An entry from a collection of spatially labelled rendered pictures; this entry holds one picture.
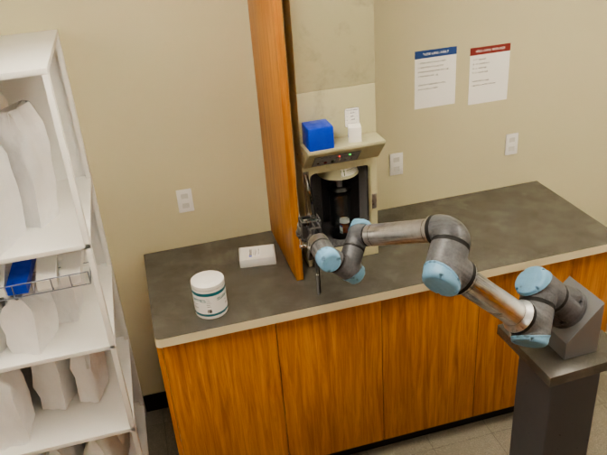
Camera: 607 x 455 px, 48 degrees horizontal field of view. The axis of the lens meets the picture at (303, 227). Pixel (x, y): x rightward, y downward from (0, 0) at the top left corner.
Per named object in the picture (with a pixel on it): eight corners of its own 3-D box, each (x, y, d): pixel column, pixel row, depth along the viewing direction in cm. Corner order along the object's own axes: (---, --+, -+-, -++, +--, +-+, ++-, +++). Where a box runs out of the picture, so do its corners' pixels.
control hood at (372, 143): (301, 167, 272) (299, 143, 268) (377, 153, 279) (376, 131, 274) (309, 177, 262) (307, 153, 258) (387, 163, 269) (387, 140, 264)
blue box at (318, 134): (303, 143, 267) (301, 122, 263) (327, 140, 269) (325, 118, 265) (309, 152, 259) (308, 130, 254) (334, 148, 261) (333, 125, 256)
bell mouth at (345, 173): (312, 168, 295) (311, 156, 292) (350, 162, 298) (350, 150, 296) (323, 183, 280) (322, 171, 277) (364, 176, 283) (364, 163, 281)
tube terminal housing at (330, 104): (294, 241, 316) (280, 78, 280) (359, 228, 322) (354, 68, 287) (308, 266, 294) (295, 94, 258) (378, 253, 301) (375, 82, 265)
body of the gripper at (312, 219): (317, 212, 241) (327, 227, 231) (318, 234, 245) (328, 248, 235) (296, 216, 240) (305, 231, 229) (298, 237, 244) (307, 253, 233)
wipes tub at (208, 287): (193, 304, 274) (188, 273, 267) (225, 298, 277) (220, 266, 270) (198, 322, 263) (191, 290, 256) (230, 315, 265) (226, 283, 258)
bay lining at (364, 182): (300, 226, 312) (294, 154, 296) (353, 216, 318) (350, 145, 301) (314, 250, 291) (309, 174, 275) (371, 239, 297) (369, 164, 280)
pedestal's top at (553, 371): (630, 364, 231) (632, 354, 229) (549, 387, 223) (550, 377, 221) (570, 313, 258) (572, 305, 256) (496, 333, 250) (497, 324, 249)
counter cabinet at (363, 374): (174, 407, 358) (144, 261, 316) (522, 326, 400) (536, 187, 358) (190, 507, 300) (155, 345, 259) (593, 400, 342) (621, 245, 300)
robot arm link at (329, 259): (333, 278, 222) (314, 266, 218) (323, 263, 232) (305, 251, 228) (348, 260, 221) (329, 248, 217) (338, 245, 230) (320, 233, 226)
